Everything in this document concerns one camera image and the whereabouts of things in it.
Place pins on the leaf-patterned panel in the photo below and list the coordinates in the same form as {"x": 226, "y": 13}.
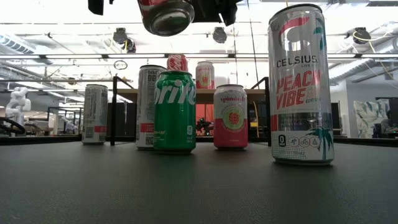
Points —
{"x": 370, "y": 118}

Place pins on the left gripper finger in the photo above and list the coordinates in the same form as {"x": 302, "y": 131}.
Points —
{"x": 95, "y": 7}

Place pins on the wooden shelf black frame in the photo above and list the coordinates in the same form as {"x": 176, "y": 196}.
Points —
{"x": 204, "y": 96}

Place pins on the red Coca-Cola can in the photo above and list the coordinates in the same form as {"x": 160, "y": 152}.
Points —
{"x": 168, "y": 18}
{"x": 177, "y": 62}

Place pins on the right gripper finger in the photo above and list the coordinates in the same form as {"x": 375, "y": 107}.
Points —
{"x": 229, "y": 12}

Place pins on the tall silver Celsius can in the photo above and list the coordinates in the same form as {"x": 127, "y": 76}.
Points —
{"x": 94, "y": 115}
{"x": 300, "y": 93}
{"x": 144, "y": 102}

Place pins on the black round ceiling fixture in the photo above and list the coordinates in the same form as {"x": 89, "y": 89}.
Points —
{"x": 219, "y": 35}
{"x": 360, "y": 34}
{"x": 119, "y": 35}

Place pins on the white robot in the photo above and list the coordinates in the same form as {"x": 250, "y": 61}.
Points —
{"x": 17, "y": 102}

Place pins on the green Sprite can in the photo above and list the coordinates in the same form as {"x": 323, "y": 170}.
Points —
{"x": 174, "y": 124}

